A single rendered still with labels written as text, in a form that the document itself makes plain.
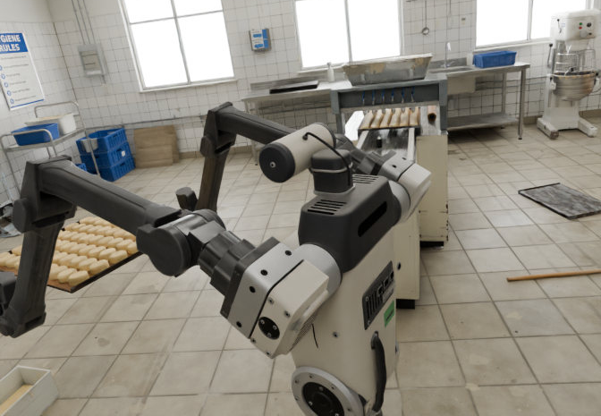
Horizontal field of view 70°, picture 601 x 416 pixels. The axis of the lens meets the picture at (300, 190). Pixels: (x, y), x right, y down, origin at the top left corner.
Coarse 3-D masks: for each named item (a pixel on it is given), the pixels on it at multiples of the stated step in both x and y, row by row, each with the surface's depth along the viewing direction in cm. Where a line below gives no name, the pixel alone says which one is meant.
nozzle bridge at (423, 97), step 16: (416, 80) 269; (432, 80) 260; (336, 96) 277; (352, 96) 283; (368, 96) 280; (384, 96) 278; (400, 96) 275; (416, 96) 273; (432, 96) 270; (336, 112) 281
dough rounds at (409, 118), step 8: (400, 112) 311; (408, 112) 309; (416, 112) 302; (368, 120) 297; (376, 120) 294; (384, 120) 292; (392, 120) 288; (400, 120) 294; (408, 120) 290; (416, 120) 279; (360, 128) 286; (368, 128) 281
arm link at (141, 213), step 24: (48, 168) 79; (72, 168) 80; (24, 192) 82; (48, 192) 80; (72, 192) 77; (96, 192) 74; (120, 192) 74; (48, 216) 86; (120, 216) 71; (144, 216) 68; (168, 216) 69; (216, 216) 69; (144, 240) 65; (168, 240) 62; (168, 264) 64
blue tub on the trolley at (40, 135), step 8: (24, 128) 474; (32, 128) 478; (40, 128) 449; (48, 128) 457; (56, 128) 472; (16, 136) 453; (24, 136) 453; (32, 136) 453; (40, 136) 453; (48, 136) 457; (56, 136) 471; (24, 144) 457
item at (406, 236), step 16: (368, 144) 269; (384, 144) 265; (400, 144) 260; (416, 144) 266; (416, 160) 243; (416, 208) 219; (400, 224) 224; (416, 224) 222; (400, 240) 227; (416, 240) 225; (400, 256) 231; (416, 256) 228; (400, 272) 234; (416, 272) 232; (400, 288) 238; (416, 288) 236; (400, 304) 245
